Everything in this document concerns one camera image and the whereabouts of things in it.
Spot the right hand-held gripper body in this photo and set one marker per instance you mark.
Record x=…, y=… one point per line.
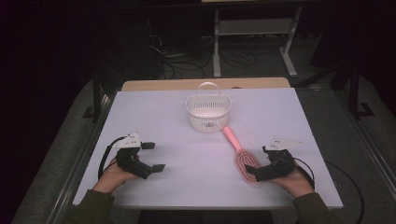
x=280, y=161

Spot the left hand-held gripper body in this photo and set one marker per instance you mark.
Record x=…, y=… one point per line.
x=132, y=160

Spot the pink hairbrush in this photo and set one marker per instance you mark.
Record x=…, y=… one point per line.
x=246, y=160

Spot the white plastic basket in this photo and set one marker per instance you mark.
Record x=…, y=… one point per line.
x=208, y=119

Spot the person's right hand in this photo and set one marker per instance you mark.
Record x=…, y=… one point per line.
x=295, y=185

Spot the person's left hand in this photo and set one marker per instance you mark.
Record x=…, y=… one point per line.
x=110, y=179

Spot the wooden table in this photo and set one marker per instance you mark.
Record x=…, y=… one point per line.
x=174, y=84

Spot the black metal stand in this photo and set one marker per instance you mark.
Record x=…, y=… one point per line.
x=96, y=93
x=355, y=93

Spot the white metal desk frame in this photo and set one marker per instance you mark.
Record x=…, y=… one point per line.
x=249, y=26

